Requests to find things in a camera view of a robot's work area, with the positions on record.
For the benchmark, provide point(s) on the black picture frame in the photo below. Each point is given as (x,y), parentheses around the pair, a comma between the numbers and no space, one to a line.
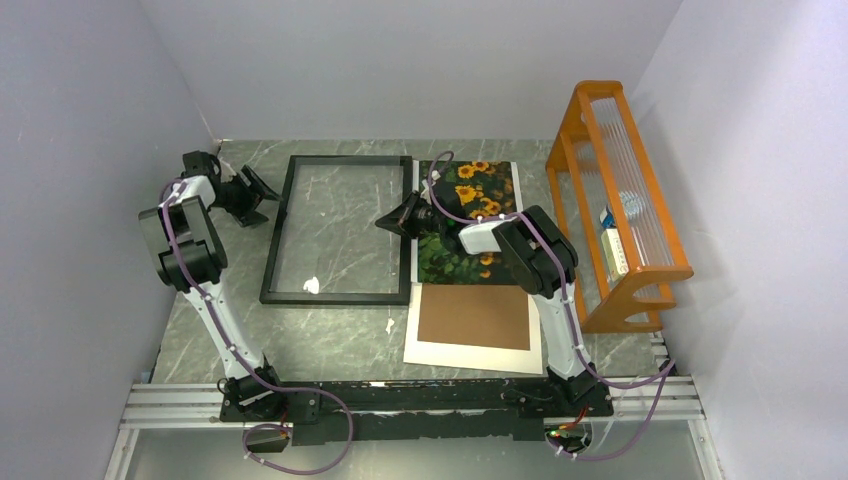
(269,295)

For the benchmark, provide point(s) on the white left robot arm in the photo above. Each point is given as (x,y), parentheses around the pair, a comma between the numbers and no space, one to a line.
(189,256)

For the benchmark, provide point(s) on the clear acrylic sheet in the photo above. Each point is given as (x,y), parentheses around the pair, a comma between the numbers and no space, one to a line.
(330,233)

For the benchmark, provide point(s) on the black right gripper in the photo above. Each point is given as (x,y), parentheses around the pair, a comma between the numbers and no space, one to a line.
(399,221)

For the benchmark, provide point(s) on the white crumpled scrap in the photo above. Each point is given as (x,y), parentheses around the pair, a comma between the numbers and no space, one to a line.
(312,286)

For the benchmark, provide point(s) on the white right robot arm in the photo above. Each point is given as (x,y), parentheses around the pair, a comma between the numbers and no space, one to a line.
(540,259)

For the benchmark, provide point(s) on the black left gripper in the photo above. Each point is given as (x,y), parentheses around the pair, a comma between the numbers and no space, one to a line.
(246,215)

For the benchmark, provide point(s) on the orange wooden shelf rack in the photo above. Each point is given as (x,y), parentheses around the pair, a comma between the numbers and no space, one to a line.
(598,160)

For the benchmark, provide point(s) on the white mat backing board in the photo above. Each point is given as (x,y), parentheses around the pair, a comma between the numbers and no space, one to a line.
(479,327)

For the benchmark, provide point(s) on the aluminium table rail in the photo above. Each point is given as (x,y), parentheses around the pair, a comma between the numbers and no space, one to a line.
(197,406)

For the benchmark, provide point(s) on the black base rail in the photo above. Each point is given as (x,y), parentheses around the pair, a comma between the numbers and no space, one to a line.
(323,412)

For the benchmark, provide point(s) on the sunflower photo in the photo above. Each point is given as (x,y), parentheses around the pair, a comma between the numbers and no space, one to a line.
(483,188)

